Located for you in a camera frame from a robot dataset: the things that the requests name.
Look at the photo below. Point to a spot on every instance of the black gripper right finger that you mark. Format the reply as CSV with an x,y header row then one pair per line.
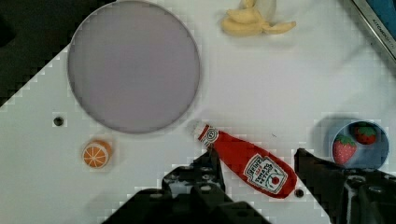
x,y
348,196

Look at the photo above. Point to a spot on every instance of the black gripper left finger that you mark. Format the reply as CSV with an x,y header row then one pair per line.
x,y
191,194

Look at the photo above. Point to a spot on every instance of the red plush ketchup bottle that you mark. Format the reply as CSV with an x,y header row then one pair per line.
x,y
256,166

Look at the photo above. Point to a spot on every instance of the blue small bowl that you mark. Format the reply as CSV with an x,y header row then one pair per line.
x,y
367,156

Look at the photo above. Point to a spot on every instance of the light toy strawberry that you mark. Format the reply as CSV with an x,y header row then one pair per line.
x,y
343,149

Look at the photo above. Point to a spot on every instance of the dark red toy strawberry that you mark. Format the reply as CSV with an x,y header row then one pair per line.
x,y
365,133

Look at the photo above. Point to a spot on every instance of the toy orange slice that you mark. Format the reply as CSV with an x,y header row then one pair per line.
x,y
97,154

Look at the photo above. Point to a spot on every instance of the grey round plate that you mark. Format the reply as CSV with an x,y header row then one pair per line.
x,y
133,66

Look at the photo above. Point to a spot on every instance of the plush peeled banana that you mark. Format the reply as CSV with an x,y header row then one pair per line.
x,y
254,18

